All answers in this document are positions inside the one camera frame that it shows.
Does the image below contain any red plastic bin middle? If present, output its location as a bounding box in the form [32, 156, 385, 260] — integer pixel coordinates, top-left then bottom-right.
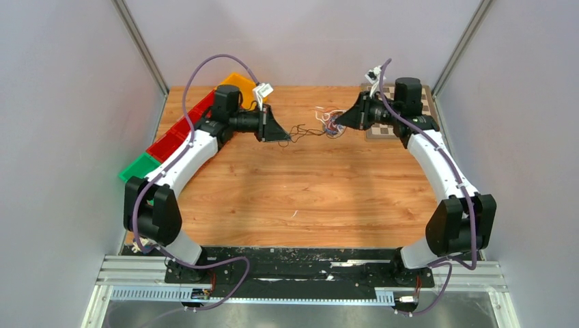
[169, 116, 190, 141]

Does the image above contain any red plastic bin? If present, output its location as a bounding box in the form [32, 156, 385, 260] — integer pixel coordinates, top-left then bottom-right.
[146, 131, 186, 163]
[169, 116, 190, 141]
[188, 90, 214, 124]

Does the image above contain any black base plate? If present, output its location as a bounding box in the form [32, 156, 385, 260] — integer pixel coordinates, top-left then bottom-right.
[121, 245, 481, 301]

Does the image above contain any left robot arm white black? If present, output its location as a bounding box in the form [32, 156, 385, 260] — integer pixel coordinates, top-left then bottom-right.
[123, 83, 291, 283]

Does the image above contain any white wire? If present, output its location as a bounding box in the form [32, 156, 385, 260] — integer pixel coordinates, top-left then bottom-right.
[313, 105, 345, 129]

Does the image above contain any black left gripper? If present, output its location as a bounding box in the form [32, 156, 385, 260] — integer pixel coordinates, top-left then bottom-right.
[228, 103, 290, 142]

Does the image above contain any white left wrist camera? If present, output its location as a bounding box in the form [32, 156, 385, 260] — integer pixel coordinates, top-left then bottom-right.
[252, 83, 273, 111]

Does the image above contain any wooden chessboard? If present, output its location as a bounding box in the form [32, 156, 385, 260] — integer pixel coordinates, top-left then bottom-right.
[360, 83, 442, 143]

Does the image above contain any red plastic bin far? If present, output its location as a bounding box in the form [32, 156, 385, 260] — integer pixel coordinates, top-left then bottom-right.
[188, 90, 214, 124]

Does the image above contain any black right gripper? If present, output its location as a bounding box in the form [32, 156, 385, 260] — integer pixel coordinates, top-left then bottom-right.
[336, 91, 401, 131]

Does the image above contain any red plastic bin near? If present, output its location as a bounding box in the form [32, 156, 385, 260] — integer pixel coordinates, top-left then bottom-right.
[146, 131, 186, 163]

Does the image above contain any aluminium frame rail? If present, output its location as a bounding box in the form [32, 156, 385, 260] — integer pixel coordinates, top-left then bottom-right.
[96, 256, 508, 294]

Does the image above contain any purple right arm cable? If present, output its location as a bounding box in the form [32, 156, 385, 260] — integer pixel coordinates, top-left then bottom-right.
[379, 57, 479, 316]

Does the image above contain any white slotted cable duct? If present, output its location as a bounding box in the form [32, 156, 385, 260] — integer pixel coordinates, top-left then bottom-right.
[110, 288, 395, 306]

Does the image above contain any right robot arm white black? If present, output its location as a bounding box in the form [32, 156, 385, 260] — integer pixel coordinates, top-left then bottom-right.
[335, 77, 497, 286]

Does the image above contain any green plastic bin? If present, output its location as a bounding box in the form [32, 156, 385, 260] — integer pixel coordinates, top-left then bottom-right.
[118, 152, 160, 182]

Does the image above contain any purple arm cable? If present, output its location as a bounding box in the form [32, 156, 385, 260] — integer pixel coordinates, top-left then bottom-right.
[132, 54, 251, 312]
[379, 57, 479, 316]

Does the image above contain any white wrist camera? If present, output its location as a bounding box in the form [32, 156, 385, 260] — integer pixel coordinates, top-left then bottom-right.
[365, 66, 384, 98]
[252, 83, 273, 111]

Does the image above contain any yellow plastic bin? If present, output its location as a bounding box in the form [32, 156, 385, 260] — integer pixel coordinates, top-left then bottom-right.
[219, 72, 257, 110]

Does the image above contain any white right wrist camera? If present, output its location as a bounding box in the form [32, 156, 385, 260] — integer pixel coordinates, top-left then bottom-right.
[365, 66, 384, 98]

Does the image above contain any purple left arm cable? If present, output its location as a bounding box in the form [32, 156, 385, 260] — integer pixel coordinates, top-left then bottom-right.
[132, 54, 251, 312]

